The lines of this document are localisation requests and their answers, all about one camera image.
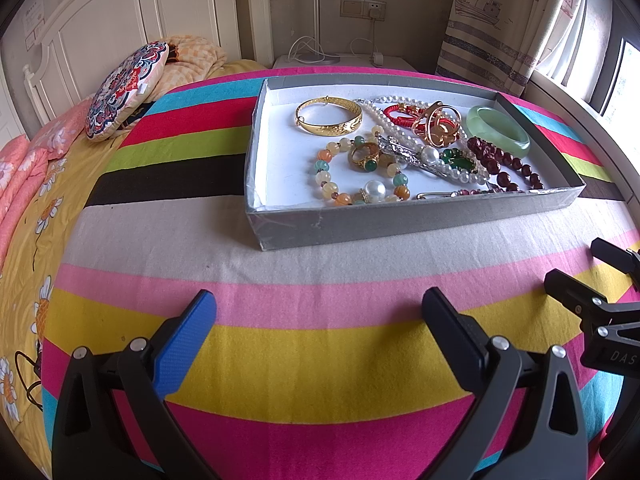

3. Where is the red cord bracelet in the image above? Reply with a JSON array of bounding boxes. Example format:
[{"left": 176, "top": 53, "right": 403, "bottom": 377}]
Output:
[{"left": 382, "top": 102, "right": 461, "bottom": 133}]

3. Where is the yellow floral bedsheet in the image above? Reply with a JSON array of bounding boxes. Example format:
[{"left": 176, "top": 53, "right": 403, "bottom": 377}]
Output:
[{"left": 0, "top": 60, "right": 268, "bottom": 461}]

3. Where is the white charger with cable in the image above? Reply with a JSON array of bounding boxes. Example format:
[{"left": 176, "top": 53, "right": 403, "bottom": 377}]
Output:
[{"left": 350, "top": 17, "right": 386, "bottom": 67}]

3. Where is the white wooden headboard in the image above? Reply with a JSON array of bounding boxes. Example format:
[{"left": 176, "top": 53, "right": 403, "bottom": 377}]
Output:
[{"left": 22, "top": 0, "right": 273, "bottom": 126}]

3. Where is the colourful gem hair clip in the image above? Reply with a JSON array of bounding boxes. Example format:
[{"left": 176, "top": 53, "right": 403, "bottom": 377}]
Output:
[{"left": 415, "top": 187, "right": 501, "bottom": 201}]

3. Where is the beige wall socket panel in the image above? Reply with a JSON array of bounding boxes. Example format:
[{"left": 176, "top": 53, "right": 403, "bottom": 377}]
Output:
[{"left": 340, "top": 0, "right": 388, "bottom": 22}]

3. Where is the gold ring with green stone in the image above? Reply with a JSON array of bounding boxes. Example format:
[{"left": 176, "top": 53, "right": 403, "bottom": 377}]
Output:
[{"left": 348, "top": 141, "right": 383, "bottom": 173}]

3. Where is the pink floral quilt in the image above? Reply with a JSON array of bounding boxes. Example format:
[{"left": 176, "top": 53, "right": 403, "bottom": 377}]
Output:
[{"left": 0, "top": 97, "right": 96, "bottom": 271}]

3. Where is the white coiled cable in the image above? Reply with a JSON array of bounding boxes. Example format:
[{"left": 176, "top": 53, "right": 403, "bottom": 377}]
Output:
[{"left": 287, "top": 35, "right": 326, "bottom": 63}]

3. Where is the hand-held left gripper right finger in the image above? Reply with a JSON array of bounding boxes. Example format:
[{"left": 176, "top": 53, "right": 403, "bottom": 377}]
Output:
[{"left": 421, "top": 287, "right": 590, "bottom": 480}]

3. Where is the gold bangle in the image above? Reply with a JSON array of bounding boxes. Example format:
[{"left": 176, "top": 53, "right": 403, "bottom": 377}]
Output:
[{"left": 295, "top": 96, "right": 363, "bottom": 138}]

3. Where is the dark red bead bracelet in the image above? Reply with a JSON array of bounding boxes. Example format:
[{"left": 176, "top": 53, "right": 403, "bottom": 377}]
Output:
[{"left": 466, "top": 136, "right": 546, "bottom": 193}]

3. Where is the green jade bangle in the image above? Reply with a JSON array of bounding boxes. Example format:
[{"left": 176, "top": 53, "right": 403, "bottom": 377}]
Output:
[{"left": 466, "top": 105, "right": 532, "bottom": 157}]

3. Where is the green jade pendant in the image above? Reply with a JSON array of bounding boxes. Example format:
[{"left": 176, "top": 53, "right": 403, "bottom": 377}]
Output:
[{"left": 440, "top": 147, "right": 476, "bottom": 173}]

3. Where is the white pearl necklace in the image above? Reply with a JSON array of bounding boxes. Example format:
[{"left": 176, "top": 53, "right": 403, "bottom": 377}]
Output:
[{"left": 357, "top": 96, "right": 493, "bottom": 185}]

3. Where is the round patterned cushion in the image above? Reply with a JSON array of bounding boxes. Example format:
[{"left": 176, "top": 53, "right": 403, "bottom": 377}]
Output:
[{"left": 84, "top": 41, "right": 170, "bottom": 142}]

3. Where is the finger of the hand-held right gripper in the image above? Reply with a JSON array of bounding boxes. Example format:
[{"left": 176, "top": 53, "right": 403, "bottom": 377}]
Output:
[
  {"left": 544, "top": 269, "right": 640, "bottom": 339},
  {"left": 590, "top": 237, "right": 640, "bottom": 286}
]

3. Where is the white window sill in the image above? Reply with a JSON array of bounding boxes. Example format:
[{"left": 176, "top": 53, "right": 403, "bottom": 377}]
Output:
[{"left": 522, "top": 67, "right": 640, "bottom": 201}]

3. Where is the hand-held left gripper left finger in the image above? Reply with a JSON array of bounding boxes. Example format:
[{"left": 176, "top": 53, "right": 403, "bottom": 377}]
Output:
[{"left": 51, "top": 289, "right": 218, "bottom": 480}]

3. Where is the white sheer curtain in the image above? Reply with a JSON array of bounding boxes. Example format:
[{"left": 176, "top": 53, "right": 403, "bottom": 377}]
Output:
[{"left": 535, "top": 0, "right": 621, "bottom": 111}]

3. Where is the printed beige curtain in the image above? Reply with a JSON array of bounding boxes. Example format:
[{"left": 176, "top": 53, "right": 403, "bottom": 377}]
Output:
[{"left": 435, "top": 0, "right": 566, "bottom": 98}]

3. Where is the white nightstand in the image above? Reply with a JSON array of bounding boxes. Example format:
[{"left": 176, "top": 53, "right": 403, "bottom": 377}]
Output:
[{"left": 272, "top": 54, "right": 418, "bottom": 76}]

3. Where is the window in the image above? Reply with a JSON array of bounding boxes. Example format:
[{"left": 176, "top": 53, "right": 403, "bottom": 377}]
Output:
[{"left": 597, "top": 35, "right": 640, "bottom": 136}]

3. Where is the white floor lamp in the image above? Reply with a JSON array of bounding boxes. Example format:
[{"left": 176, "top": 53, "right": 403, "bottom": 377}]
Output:
[{"left": 295, "top": 0, "right": 341, "bottom": 65}]

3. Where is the grey cardboard box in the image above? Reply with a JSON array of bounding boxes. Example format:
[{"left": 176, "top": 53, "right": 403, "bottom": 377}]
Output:
[{"left": 244, "top": 76, "right": 587, "bottom": 252}]

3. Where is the silver brooch with pearl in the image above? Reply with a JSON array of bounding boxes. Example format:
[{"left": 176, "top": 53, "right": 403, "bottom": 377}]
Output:
[{"left": 372, "top": 132, "right": 451, "bottom": 178}]

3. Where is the multicolour bead bracelet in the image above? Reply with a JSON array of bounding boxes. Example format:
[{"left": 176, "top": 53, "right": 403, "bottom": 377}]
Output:
[{"left": 314, "top": 134, "right": 412, "bottom": 207}]

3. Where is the orange checked blanket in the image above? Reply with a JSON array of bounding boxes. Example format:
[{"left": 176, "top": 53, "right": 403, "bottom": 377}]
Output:
[{"left": 150, "top": 35, "right": 228, "bottom": 98}]

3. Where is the colourful striped cloth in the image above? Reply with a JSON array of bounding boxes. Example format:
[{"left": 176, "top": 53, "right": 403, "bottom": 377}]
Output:
[{"left": 40, "top": 66, "right": 640, "bottom": 480}]

